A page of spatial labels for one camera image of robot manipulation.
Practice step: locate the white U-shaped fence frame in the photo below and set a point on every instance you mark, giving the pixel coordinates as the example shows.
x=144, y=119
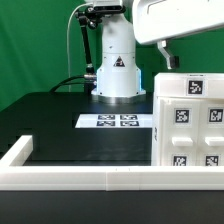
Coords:
x=16, y=175

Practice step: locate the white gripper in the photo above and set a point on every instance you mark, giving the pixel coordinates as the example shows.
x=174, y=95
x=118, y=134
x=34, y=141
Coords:
x=156, y=20

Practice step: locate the white marker base plate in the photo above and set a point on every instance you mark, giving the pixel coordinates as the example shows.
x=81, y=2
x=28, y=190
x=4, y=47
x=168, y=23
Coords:
x=114, y=121

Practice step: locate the white cabinet body box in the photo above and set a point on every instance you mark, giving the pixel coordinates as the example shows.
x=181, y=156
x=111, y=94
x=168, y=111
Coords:
x=157, y=129

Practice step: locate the white cabinet top block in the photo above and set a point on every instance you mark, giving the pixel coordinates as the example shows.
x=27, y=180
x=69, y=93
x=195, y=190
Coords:
x=189, y=85

